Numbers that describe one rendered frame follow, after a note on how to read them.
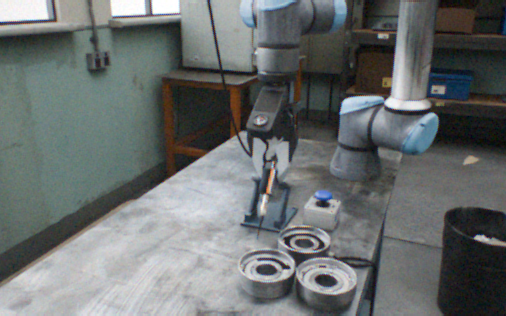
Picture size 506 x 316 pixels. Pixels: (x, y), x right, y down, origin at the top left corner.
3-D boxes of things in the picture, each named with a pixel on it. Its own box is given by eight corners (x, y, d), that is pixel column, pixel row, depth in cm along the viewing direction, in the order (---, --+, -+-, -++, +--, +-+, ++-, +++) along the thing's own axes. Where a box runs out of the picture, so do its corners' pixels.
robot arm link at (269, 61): (292, 50, 73) (247, 48, 76) (291, 78, 75) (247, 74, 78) (304, 46, 80) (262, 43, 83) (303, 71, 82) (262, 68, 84)
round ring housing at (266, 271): (244, 305, 76) (244, 285, 74) (233, 269, 85) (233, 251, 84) (302, 297, 78) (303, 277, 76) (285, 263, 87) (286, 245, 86)
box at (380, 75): (403, 96, 400) (409, 54, 387) (348, 92, 414) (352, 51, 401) (403, 88, 436) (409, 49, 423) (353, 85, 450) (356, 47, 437)
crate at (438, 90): (469, 94, 413) (473, 70, 405) (468, 102, 381) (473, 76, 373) (410, 88, 434) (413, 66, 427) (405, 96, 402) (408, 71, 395)
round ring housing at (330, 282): (361, 315, 74) (363, 294, 72) (298, 313, 74) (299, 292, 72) (348, 276, 84) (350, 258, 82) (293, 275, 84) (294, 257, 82)
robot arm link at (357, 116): (353, 132, 138) (357, 89, 133) (392, 143, 129) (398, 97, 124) (329, 140, 130) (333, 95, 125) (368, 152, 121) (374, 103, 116)
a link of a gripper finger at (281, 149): (300, 175, 88) (297, 131, 85) (291, 187, 83) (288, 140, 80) (285, 175, 89) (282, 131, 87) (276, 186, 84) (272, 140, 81)
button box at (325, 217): (333, 231, 99) (334, 212, 98) (302, 225, 102) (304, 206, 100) (340, 216, 106) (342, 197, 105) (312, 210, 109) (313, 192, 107)
